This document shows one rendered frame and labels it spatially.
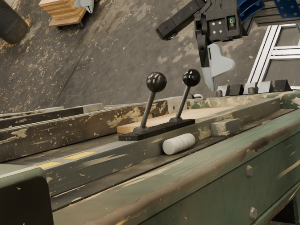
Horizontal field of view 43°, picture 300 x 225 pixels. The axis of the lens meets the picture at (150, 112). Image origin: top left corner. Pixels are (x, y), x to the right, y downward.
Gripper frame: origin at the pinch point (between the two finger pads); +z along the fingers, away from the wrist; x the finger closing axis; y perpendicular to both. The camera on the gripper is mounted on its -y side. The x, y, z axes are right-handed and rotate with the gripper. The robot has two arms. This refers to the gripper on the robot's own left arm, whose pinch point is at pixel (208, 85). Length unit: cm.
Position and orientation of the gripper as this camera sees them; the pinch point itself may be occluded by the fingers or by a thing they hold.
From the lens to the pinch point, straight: 76.8
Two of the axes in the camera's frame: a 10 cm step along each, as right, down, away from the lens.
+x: 3.1, -1.1, 9.4
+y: 9.4, -0.9, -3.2
